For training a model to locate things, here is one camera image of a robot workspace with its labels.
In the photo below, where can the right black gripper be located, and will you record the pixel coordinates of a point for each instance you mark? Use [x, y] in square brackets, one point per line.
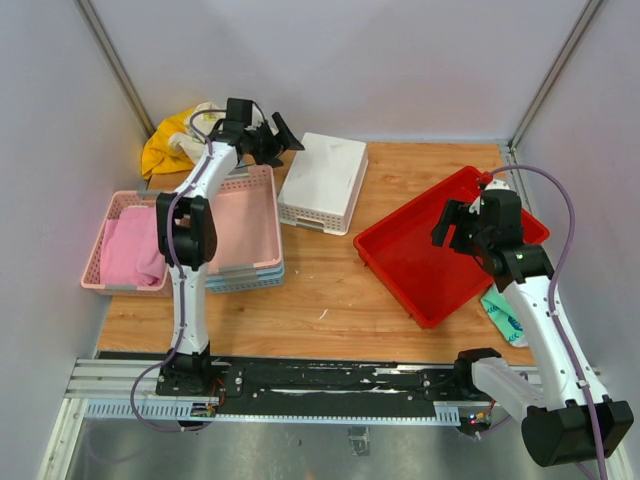
[453, 215]

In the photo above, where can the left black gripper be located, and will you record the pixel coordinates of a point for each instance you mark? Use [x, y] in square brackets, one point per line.
[284, 139]

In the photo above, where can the white perforated basket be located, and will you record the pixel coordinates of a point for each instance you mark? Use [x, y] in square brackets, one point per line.
[323, 183]

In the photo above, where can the large red plastic bin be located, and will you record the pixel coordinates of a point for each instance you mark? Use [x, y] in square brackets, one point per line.
[432, 282]

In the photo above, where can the pink perforated basket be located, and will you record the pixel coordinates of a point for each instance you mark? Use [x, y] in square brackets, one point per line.
[246, 219]

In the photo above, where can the blue perforated basket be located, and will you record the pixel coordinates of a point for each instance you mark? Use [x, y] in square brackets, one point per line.
[248, 267]
[244, 280]

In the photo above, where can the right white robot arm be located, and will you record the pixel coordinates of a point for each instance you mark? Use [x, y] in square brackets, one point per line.
[570, 417]

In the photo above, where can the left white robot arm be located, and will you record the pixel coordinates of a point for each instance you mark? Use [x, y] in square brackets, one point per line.
[187, 238]

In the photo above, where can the cream patterned cloth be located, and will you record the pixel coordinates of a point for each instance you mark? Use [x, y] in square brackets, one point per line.
[197, 126]

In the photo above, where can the yellow cloth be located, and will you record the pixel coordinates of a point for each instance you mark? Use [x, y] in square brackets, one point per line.
[157, 156]

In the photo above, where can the pink towel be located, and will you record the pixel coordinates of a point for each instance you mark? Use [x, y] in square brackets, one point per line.
[129, 251]

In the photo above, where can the small pink side basket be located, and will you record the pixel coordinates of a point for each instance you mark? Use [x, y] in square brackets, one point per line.
[91, 276]

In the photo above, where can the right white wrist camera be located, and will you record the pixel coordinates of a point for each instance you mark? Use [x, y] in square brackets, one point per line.
[487, 182]

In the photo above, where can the grey slotted cable duct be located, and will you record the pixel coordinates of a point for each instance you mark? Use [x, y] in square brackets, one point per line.
[411, 413]

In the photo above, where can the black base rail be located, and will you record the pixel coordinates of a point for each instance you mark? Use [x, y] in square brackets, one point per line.
[334, 385]

